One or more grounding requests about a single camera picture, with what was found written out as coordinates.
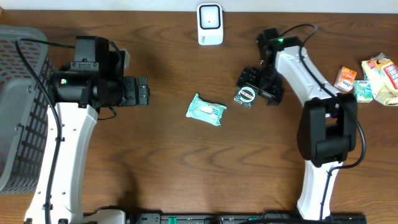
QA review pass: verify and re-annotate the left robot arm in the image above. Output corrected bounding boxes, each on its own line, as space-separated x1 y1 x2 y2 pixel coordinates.
24 35 150 223

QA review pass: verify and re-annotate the green Zappy wipes pack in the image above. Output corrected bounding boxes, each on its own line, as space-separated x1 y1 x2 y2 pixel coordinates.
186 93 227 126

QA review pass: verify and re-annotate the white barcode scanner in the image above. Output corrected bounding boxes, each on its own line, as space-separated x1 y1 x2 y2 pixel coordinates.
197 3 224 45

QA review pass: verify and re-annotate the small teal tissue pack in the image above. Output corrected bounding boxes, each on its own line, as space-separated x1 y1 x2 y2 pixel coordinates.
353 80 373 103

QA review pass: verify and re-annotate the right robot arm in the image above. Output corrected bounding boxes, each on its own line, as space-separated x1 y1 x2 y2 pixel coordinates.
234 28 358 221

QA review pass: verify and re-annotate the red white tape roll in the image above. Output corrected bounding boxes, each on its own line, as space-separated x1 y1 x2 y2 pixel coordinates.
234 86 257 108

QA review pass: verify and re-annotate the grey plastic mesh basket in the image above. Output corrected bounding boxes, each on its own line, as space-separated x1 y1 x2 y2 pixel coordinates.
1 25 56 194

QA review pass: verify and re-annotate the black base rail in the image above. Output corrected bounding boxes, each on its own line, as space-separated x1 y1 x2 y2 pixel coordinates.
83 212 368 224

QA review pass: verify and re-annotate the small orange tissue pack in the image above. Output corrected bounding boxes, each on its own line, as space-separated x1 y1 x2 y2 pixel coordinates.
334 67 357 92

